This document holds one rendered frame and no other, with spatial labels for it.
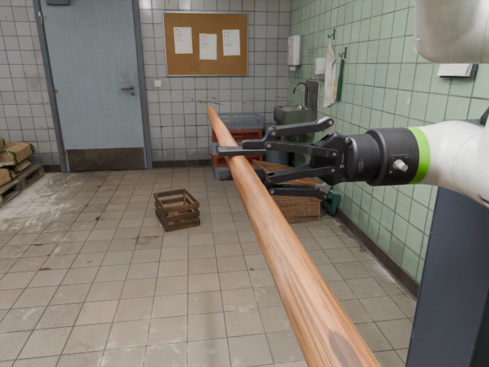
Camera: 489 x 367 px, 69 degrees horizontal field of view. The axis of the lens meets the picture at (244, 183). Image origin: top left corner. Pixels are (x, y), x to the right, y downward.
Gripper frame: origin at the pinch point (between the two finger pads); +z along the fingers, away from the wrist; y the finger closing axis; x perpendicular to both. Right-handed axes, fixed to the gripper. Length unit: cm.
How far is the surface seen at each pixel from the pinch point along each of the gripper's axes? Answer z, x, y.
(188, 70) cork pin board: 14, 418, -6
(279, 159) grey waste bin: -92, 364, 99
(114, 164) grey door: 117, 415, 111
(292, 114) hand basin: -90, 303, 36
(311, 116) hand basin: -110, 303, 38
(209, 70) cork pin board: -12, 418, -5
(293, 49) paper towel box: -104, 364, -28
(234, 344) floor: -7, 89, 118
